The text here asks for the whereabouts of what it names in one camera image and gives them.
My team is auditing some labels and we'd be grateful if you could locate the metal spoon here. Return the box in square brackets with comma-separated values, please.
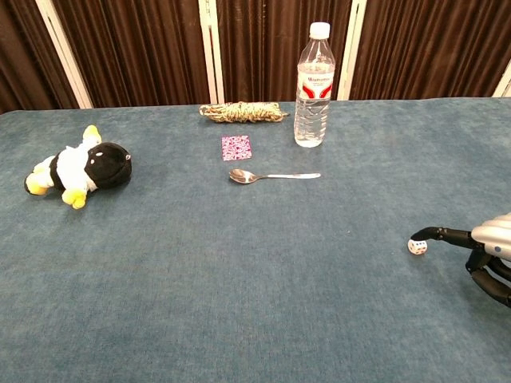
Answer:
[228, 168, 322, 185]

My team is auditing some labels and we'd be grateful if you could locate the pink patterned card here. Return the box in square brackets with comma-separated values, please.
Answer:
[220, 135, 254, 162]

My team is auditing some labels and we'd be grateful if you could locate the black white penguin plush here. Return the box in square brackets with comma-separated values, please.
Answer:
[23, 124, 133, 211]

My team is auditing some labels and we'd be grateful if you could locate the dark brown curtain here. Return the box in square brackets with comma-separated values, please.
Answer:
[0, 0, 511, 116]

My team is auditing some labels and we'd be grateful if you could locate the blue table cloth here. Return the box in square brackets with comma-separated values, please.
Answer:
[0, 97, 511, 383]

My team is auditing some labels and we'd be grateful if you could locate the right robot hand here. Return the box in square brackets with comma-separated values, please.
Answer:
[412, 212, 511, 309]

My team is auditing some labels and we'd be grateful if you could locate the clear plastic water bottle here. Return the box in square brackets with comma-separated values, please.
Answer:
[293, 22, 335, 148]

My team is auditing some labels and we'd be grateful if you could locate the white screen frame post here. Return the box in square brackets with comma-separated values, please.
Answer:
[197, 0, 225, 105]
[492, 59, 511, 98]
[34, 0, 94, 110]
[336, 0, 368, 101]

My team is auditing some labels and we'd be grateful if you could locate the coiled camouflage rope bundle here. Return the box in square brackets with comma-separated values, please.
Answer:
[199, 101, 290, 124]

